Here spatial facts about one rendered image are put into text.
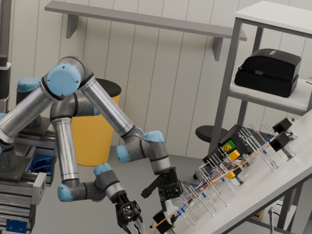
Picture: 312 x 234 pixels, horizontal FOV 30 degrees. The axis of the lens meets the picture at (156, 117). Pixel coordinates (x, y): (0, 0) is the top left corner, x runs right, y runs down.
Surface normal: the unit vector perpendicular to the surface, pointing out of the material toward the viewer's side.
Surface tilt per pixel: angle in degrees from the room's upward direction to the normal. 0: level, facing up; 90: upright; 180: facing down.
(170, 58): 90
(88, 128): 93
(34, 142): 90
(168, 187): 79
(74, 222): 0
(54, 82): 84
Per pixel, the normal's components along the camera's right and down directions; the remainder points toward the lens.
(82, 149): -0.23, 0.36
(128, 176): 0.15, -0.92
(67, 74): 0.03, 0.28
